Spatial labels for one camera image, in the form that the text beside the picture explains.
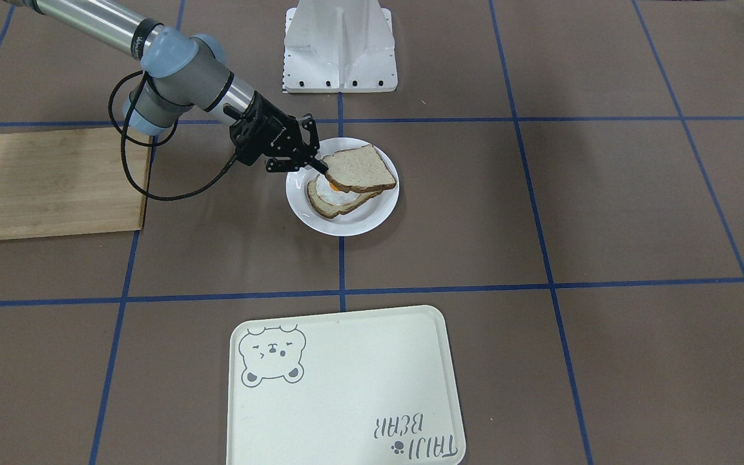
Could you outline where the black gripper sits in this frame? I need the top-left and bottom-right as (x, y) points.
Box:
(229, 92), (329, 174)

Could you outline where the wooden cutting board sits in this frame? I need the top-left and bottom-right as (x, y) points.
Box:
(0, 127), (151, 240)

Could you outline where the bread slice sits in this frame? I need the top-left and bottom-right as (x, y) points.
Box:
(306, 176), (383, 220)
(323, 144), (397, 194)

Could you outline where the fried egg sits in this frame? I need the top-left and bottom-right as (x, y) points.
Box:
(315, 176), (360, 206)

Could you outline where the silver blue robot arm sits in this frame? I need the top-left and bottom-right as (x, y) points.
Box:
(17, 1), (327, 173)

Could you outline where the cream bear tray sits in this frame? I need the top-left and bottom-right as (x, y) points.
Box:
(225, 304), (467, 464)

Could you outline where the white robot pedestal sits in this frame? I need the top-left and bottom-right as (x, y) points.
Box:
(282, 1), (398, 94)

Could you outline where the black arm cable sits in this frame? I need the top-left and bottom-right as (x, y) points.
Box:
(108, 70), (243, 202)

